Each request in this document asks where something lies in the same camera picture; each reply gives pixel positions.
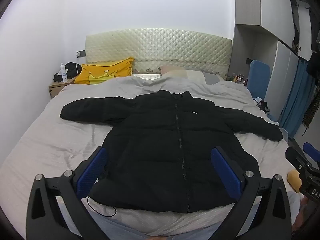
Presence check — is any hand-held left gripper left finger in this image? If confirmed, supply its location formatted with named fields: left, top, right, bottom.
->
left=28, top=146, right=108, bottom=240

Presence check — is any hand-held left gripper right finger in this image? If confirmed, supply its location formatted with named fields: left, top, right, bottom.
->
left=211, top=146, right=293, bottom=240

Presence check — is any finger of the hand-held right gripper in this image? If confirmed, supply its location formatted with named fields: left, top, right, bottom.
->
left=302, top=142, right=320, bottom=161

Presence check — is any black puffer jacket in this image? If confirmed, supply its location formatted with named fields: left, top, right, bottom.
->
left=60, top=89, right=283, bottom=214

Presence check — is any yellow slipper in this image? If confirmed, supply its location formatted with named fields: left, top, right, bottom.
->
left=286, top=170, right=303, bottom=193

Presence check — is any patterned hanging scarf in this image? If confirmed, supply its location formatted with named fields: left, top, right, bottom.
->
left=301, top=86, right=320, bottom=136

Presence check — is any bed with light sheet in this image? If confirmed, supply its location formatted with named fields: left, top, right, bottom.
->
left=0, top=74, right=298, bottom=237

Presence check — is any blue curtain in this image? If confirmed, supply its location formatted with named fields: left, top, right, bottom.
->
left=279, top=57, right=316, bottom=140

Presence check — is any blue padded chair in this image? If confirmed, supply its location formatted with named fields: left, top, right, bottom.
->
left=247, top=60, right=278, bottom=124

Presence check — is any wooden nightstand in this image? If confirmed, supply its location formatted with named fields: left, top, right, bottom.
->
left=48, top=76, right=77, bottom=100

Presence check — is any group of small bottles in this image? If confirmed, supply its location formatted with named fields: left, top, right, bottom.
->
left=226, top=73, right=248, bottom=85

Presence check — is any grey duvet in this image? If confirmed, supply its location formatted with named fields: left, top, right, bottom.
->
left=57, top=74, right=258, bottom=105

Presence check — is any yellow crown pillow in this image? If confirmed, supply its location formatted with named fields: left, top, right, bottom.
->
left=74, top=57, right=135, bottom=85

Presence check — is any white spray bottle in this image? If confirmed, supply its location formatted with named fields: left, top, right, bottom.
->
left=57, top=63, right=68, bottom=83

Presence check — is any black bag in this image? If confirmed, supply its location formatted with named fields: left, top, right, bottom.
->
left=53, top=62, right=83, bottom=83

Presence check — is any beige grey pillow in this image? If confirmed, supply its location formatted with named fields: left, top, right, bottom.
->
left=159, top=65, right=225, bottom=85

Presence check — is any white grey wardrobe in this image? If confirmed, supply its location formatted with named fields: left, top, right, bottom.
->
left=232, top=0, right=320, bottom=135

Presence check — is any quilted cream headboard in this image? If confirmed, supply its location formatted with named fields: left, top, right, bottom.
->
left=85, top=27, right=233, bottom=77

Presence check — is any thin black cable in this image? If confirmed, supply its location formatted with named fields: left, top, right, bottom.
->
left=86, top=196, right=117, bottom=217

